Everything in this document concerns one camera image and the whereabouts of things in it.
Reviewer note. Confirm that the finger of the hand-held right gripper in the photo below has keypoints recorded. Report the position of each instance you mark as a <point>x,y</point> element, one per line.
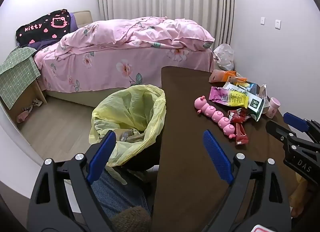
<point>296,122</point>
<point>278,130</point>

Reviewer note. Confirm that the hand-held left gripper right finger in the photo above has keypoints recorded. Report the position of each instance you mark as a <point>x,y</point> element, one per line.
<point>217,157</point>

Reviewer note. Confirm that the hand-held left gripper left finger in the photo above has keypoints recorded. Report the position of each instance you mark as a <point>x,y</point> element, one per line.
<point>100,157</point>

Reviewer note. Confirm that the green white packet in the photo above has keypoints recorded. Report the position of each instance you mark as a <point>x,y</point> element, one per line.
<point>255,108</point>

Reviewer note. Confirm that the black trash bin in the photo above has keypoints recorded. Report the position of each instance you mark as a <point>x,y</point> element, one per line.
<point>146,154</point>

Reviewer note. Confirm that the pink yellow snack packet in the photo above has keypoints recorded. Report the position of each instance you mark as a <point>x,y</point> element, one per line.
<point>225,95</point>

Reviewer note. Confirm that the yellow trash bag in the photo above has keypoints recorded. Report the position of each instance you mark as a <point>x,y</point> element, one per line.
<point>130,102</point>

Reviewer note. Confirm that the person's right hand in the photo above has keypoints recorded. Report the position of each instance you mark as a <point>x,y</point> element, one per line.
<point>298,197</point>

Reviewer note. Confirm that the pink cup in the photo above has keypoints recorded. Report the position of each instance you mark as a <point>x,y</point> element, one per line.
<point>273,107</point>

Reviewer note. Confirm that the dark red snack wrapper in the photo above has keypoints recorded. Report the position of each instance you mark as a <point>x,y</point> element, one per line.
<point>240,128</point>

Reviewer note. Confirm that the crumpled beige wrapper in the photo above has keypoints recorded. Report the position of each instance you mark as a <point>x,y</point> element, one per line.
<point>131,135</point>

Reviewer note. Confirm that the pink caterpillar toy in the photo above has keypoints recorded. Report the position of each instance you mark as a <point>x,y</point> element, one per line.
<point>215,115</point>

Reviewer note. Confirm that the person's leg in jeans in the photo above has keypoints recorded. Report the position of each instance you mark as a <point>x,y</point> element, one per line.
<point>117,194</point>

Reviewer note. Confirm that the white orange striped packet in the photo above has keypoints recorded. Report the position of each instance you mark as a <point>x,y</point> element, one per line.
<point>238,79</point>

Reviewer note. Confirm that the brown fuzzy cloth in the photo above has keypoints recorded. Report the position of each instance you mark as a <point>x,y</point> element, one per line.
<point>131,219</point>

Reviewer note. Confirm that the white dark shoe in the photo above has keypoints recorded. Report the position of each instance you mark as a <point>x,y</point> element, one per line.
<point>37,102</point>
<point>28,108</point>

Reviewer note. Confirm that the pink slipper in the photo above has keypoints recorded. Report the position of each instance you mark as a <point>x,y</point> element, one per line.
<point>22,117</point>

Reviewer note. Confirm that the white plastic bag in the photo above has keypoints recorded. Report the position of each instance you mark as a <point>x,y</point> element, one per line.
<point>223,56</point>

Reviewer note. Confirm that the wooden nightstand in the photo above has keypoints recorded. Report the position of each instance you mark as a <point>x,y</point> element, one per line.
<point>27,92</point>

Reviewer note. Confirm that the green checked cloth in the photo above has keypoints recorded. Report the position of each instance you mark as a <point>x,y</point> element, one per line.
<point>17,74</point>

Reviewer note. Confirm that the purple pillow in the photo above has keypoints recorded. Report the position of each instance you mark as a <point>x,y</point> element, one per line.
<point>41,44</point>

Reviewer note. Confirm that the pink floral quilt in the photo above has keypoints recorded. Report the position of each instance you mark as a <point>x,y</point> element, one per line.
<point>140,32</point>

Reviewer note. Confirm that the black Hello Kitty pillow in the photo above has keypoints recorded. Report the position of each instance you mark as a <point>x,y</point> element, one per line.
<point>42,28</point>

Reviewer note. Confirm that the white wall socket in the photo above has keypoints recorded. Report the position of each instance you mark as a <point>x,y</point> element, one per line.
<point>262,21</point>
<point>277,24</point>

